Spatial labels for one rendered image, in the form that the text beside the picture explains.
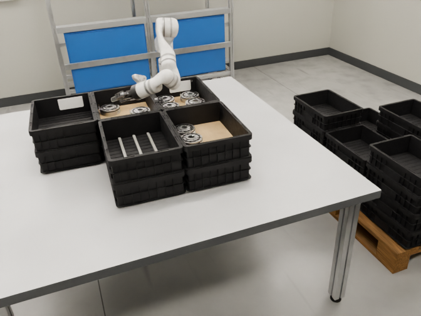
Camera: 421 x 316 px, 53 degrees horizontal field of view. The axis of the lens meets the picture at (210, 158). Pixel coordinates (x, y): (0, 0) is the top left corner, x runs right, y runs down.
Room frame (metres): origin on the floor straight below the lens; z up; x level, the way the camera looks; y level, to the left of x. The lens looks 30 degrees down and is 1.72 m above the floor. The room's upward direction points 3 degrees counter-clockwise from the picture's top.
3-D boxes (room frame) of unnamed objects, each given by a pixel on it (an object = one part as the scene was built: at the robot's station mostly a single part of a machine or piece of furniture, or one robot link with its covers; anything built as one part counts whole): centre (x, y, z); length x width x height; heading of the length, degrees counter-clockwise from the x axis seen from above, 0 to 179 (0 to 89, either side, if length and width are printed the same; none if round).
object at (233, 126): (1.69, 0.02, 0.87); 0.40 x 0.30 x 0.11; 17
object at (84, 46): (3.86, 0.90, 0.60); 0.72 x 0.03 x 0.56; 110
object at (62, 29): (4.02, 0.53, 0.91); 1.70 x 0.10 x 0.05; 110
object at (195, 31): (4.12, 0.14, 0.60); 0.72 x 0.03 x 0.56; 110
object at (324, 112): (2.64, -0.81, 0.37); 0.40 x 0.30 x 0.45; 20
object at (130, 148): (1.60, 0.31, 0.87); 0.40 x 0.30 x 0.11; 17
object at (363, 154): (2.26, -0.95, 0.31); 0.40 x 0.30 x 0.34; 20
